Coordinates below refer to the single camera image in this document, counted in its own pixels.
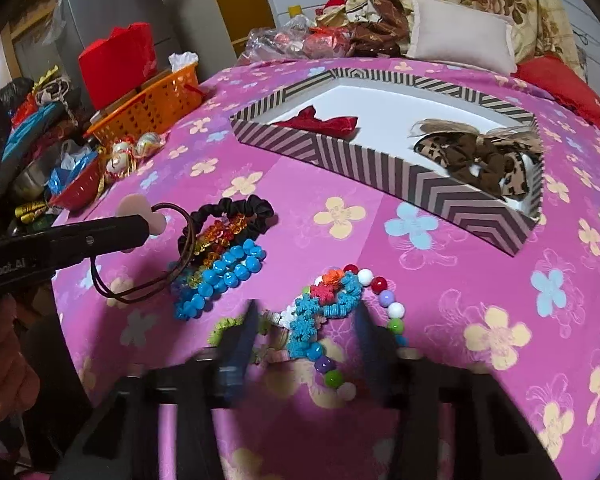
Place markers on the clear plastic bag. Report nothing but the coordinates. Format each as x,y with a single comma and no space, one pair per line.
280,42

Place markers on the white pillow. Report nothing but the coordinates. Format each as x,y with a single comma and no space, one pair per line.
460,35

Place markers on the blue white plastic bag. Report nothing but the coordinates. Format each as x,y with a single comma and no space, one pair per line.
72,165

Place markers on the turquoise flower scrunchie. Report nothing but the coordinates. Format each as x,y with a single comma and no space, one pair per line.
345,300

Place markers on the person's left hand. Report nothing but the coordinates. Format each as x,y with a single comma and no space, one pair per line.
2,365

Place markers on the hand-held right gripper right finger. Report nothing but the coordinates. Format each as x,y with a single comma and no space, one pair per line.
375,350

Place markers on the red white plush toy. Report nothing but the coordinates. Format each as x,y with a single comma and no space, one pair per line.
332,7

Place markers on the black scrunchie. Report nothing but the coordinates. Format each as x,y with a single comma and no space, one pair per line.
252,207

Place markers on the grey refrigerator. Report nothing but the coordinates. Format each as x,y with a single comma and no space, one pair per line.
105,0

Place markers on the brown patterned quilt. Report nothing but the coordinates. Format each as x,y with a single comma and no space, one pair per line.
380,25

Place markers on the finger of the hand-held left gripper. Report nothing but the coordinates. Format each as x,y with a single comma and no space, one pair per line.
105,237

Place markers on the striped cardboard box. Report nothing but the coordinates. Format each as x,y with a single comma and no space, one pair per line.
380,170

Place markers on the wooden door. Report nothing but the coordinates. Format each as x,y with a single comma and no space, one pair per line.
240,0

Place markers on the yellow capped bottle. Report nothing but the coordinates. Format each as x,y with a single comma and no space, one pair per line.
294,10

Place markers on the red paper bag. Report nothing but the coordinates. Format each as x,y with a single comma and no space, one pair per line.
115,60

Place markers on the round painted figurine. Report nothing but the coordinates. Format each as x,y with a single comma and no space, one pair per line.
148,144
119,162

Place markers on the leopard print bow hair clip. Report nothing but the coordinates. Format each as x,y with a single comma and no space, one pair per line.
522,170

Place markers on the brown scrunchie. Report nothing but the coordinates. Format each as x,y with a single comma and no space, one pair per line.
475,167

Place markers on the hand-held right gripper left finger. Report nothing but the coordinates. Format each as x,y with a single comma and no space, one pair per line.
240,345

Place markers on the orange plastic basket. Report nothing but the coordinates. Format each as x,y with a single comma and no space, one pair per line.
150,105

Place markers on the red bow hair clip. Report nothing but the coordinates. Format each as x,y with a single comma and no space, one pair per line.
315,121

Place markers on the red ruffled cushion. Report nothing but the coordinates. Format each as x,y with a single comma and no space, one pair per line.
565,87

